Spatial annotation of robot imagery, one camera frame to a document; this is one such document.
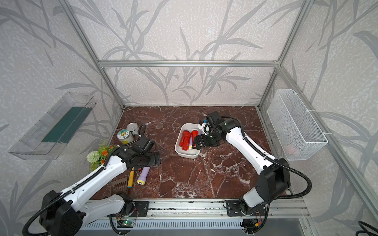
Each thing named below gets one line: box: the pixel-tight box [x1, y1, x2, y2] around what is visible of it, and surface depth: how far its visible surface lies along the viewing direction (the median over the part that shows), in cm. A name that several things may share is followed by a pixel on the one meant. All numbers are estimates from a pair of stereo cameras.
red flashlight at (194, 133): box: [191, 129, 199, 144], surface depth 98 cm
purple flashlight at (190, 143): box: [188, 136, 193, 150], surface depth 96 cm
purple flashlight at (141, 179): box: [136, 166, 151, 186], surface depth 83 cm
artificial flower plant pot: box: [86, 144, 118, 172], surface depth 77 cm
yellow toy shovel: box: [127, 166, 135, 189], surface depth 82 cm
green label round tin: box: [116, 128, 131, 145], surface depth 96 cm
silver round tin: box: [126, 122, 140, 136], surface depth 101 cm
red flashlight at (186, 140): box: [182, 129, 192, 151], surface depth 96 cm
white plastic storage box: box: [174, 122, 204, 159], surface depth 96 cm
